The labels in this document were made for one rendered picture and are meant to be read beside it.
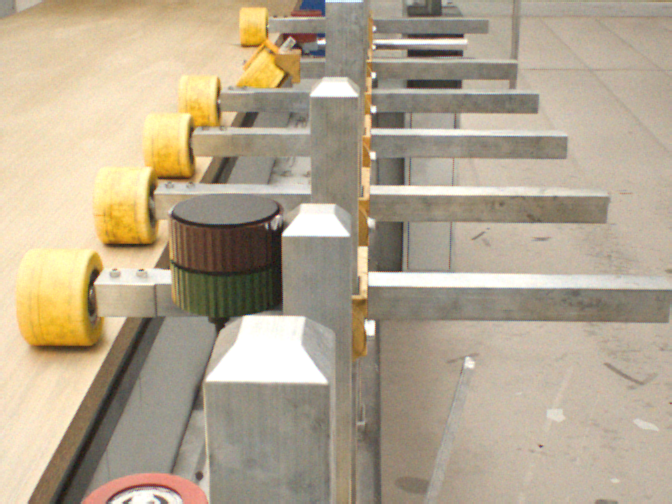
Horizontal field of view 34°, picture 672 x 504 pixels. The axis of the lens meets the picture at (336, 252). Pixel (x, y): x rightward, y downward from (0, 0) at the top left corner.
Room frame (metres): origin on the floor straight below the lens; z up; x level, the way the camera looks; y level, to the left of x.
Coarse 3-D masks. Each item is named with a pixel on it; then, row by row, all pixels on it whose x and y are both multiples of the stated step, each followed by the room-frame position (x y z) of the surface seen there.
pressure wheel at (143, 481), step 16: (112, 480) 0.60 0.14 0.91; (128, 480) 0.60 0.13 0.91; (144, 480) 0.60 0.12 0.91; (160, 480) 0.60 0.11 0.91; (176, 480) 0.60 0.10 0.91; (96, 496) 0.58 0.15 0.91; (112, 496) 0.59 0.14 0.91; (128, 496) 0.59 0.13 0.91; (144, 496) 0.58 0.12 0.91; (160, 496) 0.59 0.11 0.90; (176, 496) 0.59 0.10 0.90; (192, 496) 0.58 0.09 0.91
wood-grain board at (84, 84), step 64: (0, 64) 2.11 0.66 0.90; (64, 64) 2.11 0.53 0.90; (128, 64) 2.11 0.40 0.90; (192, 64) 2.11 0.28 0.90; (0, 128) 1.58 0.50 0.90; (64, 128) 1.58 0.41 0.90; (128, 128) 1.58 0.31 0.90; (0, 192) 1.26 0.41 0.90; (64, 192) 1.26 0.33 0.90; (0, 256) 1.03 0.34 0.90; (128, 256) 1.03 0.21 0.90; (0, 320) 0.87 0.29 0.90; (128, 320) 0.88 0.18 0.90; (0, 384) 0.75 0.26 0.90; (64, 384) 0.75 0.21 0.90; (0, 448) 0.65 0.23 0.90; (64, 448) 0.67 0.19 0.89
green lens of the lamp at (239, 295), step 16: (176, 272) 0.52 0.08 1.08; (192, 272) 0.51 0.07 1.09; (256, 272) 0.51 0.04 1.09; (272, 272) 0.52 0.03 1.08; (176, 288) 0.52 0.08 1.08; (192, 288) 0.51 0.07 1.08; (208, 288) 0.50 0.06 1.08; (224, 288) 0.50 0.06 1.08; (240, 288) 0.50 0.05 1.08; (256, 288) 0.51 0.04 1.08; (272, 288) 0.52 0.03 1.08; (176, 304) 0.52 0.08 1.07; (192, 304) 0.51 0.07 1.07; (208, 304) 0.50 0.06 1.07; (224, 304) 0.50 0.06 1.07; (240, 304) 0.50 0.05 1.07; (256, 304) 0.51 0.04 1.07; (272, 304) 0.51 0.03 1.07
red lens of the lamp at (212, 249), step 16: (176, 224) 0.51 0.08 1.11; (256, 224) 0.51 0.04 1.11; (272, 224) 0.52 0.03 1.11; (176, 240) 0.51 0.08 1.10; (192, 240) 0.51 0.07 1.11; (208, 240) 0.50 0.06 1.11; (224, 240) 0.50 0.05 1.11; (240, 240) 0.50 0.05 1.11; (256, 240) 0.51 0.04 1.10; (272, 240) 0.52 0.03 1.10; (176, 256) 0.51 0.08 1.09; (192, 256) 0.51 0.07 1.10; (208, 256) 0.50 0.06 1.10; (224, 256) 0.50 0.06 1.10; (240, 256) 0.50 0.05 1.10; (256, 256) 0.51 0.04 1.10; (272, 256) 0.52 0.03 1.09
